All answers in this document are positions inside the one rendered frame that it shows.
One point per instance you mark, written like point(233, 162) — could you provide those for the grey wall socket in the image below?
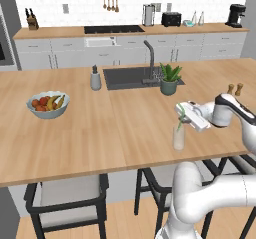
point(65, 8)
point(169, 7)
point(158, 7)

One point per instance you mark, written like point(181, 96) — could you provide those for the clear glass cup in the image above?
point(178, 141)

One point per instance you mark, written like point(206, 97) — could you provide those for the orange fruit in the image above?
point(35, 103)

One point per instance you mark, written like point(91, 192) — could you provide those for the dark grey sink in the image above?
point(126, 78)

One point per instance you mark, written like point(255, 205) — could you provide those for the grey soap dispenser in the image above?
point(95, 81)

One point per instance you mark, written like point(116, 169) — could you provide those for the green and white straw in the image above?
point(180, 111)

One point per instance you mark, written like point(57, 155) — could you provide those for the red apple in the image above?
point(43, 100)

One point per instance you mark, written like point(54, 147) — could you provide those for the black toaster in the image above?
point(171, 19)

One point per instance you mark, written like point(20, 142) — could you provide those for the clear glass bottle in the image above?
point(194, 19)
point(201, 19)

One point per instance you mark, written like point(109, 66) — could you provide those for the grey tap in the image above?
point(151, 59)

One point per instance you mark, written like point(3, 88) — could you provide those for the yellow banana bunch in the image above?
point(53, 102)

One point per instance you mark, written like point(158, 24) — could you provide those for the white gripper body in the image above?
point(196, 118)

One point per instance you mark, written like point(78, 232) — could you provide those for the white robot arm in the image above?
point(213, 193)

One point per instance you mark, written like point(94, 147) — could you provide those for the wooden salt shaker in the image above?
point(230, 89)

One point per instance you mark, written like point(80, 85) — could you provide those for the grey base cupboard run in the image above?
point(186, 48)

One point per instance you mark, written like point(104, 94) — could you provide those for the white open drawer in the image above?
point(100, 42)

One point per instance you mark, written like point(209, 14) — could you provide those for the pale blue fruit bowl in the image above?
point(49, 113)

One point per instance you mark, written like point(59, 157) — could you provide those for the hanging wooden utensil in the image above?
point(104, 3)
point(117, 4)
point(108, 3)
point(112, 3)

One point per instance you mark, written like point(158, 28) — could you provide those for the steel wall oven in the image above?
point(5, 43)

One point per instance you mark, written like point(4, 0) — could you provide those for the black coffee machine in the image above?
point(236, 15)

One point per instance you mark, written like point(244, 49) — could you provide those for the black hob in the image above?
point(114, 29)

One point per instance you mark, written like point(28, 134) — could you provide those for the wooden knife block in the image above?
point(32, 21)

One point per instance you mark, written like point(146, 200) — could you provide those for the potted green plant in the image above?
point(169, 81)

